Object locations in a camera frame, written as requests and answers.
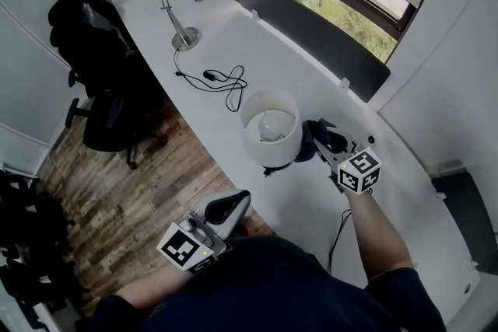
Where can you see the person's right forearm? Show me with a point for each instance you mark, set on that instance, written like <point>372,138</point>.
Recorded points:
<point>377,237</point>

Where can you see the black office chair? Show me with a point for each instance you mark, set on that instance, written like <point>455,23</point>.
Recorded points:
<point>101,77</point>

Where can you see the black equipment heap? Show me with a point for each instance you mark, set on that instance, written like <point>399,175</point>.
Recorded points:
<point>27,237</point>

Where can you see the long dark desk divider panel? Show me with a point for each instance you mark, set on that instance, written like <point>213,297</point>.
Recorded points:
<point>307,31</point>

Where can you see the silver gooseneck lamp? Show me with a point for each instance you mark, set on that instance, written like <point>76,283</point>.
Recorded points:
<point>181,33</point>

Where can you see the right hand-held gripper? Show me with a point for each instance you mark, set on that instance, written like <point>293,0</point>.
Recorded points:
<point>360,171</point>

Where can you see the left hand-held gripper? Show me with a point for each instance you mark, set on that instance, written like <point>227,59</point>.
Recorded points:
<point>183,249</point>

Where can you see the person's dark blue shirt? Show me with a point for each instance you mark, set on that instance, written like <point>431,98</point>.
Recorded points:
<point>264,291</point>

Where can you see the dark grey panel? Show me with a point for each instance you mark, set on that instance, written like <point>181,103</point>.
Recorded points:
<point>467,217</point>

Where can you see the dark blue wiping cloth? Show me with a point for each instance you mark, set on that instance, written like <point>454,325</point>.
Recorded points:
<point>309,140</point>

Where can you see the white table lamp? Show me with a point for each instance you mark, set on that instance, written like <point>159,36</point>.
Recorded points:
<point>272,151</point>

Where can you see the person's left forearm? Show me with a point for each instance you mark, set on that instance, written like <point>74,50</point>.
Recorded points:
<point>155,287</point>

